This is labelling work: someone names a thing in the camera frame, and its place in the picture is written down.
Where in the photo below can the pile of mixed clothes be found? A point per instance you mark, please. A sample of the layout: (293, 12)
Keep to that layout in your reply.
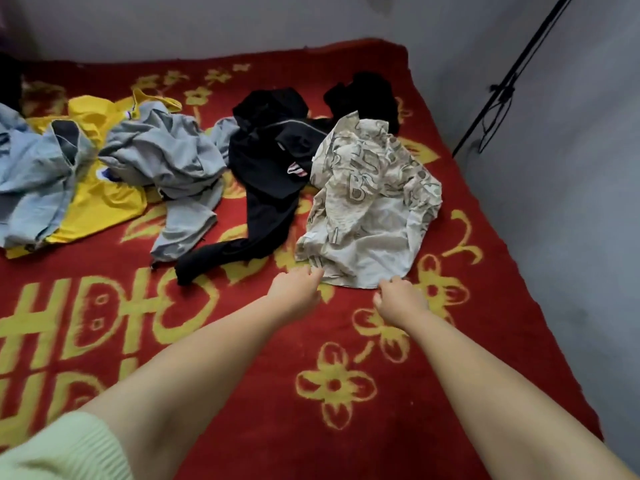
(180, 165)

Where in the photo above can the red bedsheet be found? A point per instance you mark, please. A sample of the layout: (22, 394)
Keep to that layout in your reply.
(250, 395)

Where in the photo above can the person's left forearm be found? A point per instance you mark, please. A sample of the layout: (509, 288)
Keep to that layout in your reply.
(180, 385)

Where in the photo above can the person's right hand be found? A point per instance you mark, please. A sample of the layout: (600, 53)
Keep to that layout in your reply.
(400, 303)

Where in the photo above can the person's left hand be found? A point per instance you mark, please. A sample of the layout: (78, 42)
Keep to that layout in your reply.
(298, 293)

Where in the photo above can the white bed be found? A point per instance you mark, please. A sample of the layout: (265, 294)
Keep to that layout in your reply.
(520, 345)

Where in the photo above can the person's right forearm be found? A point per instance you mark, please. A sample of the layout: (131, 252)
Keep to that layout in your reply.
(510, 405)

